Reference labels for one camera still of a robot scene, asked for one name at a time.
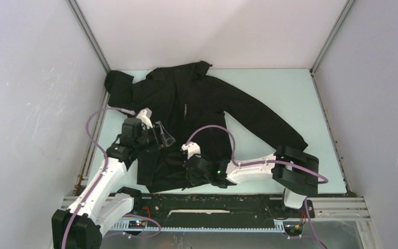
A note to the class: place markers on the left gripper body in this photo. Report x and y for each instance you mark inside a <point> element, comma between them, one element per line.
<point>147,140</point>

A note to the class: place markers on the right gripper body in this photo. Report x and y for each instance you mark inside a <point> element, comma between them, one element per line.
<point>195,180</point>

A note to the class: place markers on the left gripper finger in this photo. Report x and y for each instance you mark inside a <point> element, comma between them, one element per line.
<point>166,140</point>
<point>157,134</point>

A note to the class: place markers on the black jacket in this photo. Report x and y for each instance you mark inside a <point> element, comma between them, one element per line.
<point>190,104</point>

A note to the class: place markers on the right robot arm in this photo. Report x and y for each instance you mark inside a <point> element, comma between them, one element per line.
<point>295,170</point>

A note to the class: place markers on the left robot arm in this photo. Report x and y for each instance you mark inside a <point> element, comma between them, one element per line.
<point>85,222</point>

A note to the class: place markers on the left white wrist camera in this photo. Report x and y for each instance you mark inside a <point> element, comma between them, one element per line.
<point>144,115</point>

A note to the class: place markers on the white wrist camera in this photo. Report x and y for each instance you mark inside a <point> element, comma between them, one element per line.
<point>144,115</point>
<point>191,149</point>

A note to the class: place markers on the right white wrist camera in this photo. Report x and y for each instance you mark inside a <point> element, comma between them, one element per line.
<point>191,149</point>

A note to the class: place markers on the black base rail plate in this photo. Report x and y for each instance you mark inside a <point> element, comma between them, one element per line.
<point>226,211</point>

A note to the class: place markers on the grey slotted cable duct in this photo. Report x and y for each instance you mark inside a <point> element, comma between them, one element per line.
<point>134,225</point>

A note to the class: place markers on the left aluminium frame post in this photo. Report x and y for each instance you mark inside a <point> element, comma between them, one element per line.
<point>83,23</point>

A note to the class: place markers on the aluminium frame post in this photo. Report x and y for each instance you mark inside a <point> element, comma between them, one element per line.
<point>347,8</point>
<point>83,23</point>

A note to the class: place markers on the right aluminium frame post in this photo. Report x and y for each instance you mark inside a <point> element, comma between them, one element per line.
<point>347,8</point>

